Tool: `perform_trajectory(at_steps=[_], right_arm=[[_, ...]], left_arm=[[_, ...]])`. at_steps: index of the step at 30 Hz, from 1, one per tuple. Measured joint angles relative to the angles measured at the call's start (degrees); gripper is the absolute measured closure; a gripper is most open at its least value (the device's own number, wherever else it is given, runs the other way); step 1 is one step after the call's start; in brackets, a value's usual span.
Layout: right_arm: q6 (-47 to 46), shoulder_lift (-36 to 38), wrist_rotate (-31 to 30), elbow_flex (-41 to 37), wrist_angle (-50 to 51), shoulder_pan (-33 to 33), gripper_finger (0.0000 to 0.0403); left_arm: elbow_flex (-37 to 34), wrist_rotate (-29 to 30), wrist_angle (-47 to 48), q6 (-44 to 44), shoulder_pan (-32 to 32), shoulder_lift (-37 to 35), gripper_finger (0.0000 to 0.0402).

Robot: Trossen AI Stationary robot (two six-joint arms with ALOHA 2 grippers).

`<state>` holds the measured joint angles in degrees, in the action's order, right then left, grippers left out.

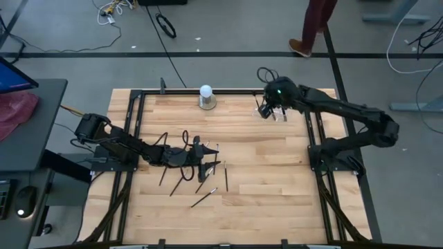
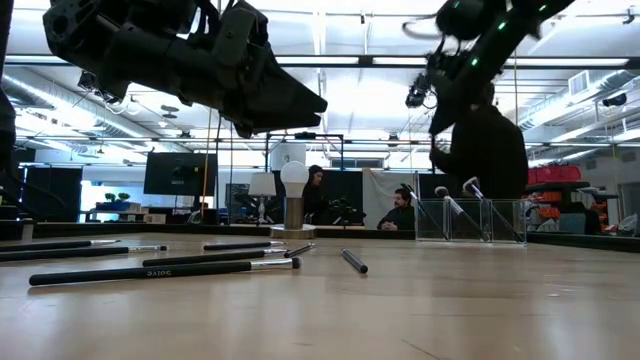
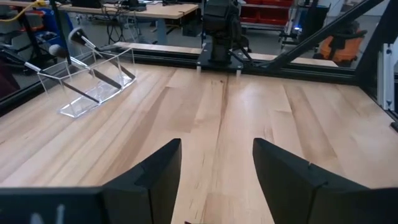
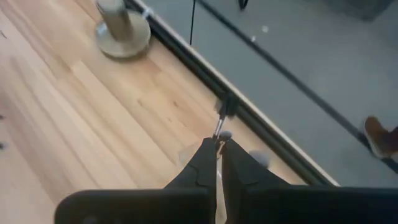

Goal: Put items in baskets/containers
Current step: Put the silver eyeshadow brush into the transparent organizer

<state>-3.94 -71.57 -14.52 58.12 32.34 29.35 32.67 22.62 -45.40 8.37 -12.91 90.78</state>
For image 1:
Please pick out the black aluminium table frame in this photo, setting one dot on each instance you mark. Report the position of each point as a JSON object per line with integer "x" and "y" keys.
{"x": 225, "y": 92}

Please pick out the black computer mouse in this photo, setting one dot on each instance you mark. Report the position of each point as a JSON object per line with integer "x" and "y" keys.
{"x": 26, "y": 200}

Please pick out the pink cloth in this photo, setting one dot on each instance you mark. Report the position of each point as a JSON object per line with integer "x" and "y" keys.
{"x": 17, "y": 110}

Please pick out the computer monitor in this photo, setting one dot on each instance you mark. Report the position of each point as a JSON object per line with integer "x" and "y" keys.
{"x": 14, "y": 79}

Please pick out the medium fluffy black makeup brush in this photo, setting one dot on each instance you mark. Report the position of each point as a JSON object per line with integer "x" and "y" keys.
{"x": 284, "y": 115}

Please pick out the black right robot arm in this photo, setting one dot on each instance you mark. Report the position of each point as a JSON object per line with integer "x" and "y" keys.
{"x": 346, "y": 107}

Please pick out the white light bar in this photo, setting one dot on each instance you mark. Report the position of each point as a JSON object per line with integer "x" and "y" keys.
{"x": 322, "y": 247}

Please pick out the black box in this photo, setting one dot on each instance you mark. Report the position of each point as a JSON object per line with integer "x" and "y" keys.
{"x": 162, "y": 2}

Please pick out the person's leg and shoe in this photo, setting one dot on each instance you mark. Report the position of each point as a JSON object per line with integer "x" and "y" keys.
{"x": 313, "y": 20}

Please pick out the large fluffy silver-ferrule makeup brush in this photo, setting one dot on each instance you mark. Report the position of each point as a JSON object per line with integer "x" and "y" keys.
{"x": 273, "y": 115}

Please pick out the black desk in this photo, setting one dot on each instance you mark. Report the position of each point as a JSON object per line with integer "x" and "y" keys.
{"x": 31, "y": 145}

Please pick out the thick black makeup brush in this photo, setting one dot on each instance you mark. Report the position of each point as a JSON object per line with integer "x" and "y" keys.
{"x": 257, "y": 101}

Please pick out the black keyboard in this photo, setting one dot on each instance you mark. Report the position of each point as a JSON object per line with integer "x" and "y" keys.
{"x": 4, "y": 200}

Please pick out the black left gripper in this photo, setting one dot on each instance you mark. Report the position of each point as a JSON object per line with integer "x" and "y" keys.
{"x": 192, "y": 157}

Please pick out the white bulb metal table lamp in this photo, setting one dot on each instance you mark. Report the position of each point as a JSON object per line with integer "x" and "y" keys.
{"x": 206, "y": 91}

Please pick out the clear acrylic brush holder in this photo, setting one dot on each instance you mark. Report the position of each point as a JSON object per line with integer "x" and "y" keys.
{"x": 289, "y": 117}

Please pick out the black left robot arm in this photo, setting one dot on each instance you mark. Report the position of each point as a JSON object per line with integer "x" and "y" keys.
{"x": 131, "y": 145}

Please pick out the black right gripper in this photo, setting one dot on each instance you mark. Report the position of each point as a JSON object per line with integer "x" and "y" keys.
{"x": 277, "y": 98}

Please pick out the black caster wheel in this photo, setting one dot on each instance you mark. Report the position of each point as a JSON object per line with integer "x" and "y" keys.
{"x": 46, "y": 229}

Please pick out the gray desk foot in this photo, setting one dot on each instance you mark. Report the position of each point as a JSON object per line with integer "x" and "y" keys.
{"x": 394, "y": 19}
{"x": 415, "y": 107}

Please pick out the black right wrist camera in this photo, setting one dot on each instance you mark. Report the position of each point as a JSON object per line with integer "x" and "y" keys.
{"x": 265, "y": 111}

